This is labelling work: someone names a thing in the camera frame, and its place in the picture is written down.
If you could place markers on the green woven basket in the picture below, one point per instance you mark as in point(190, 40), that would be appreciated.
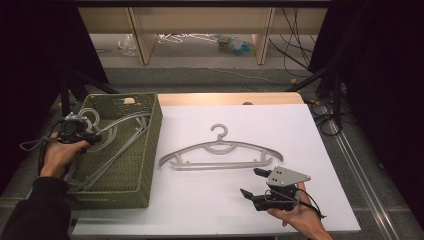
point(133, 160)

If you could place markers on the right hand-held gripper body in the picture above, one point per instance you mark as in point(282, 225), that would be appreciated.
point(283, 190)

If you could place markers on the person's right hand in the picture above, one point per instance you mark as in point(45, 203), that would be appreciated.
point(301, 216)

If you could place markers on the person's left hand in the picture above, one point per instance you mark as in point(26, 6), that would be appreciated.
point(61, 156)

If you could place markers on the dark curtain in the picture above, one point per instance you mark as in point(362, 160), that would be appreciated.
point(383, 83)
point(33, 66)

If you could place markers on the colourful toy pile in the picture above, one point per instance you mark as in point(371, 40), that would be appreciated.
point(236, 46)

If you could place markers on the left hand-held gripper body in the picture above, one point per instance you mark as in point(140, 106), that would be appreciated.
point(71, 128)

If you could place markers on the white table mat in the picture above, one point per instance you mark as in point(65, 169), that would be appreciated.
point(240, 200)

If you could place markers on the wooden shelf unit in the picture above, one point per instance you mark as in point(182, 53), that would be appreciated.
point(200, 20)

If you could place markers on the clear plastic bag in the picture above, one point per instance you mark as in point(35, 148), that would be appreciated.
point(127, 45)

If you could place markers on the black metal stand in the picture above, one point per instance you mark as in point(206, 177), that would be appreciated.
point(335, 93)
point(66, 96)

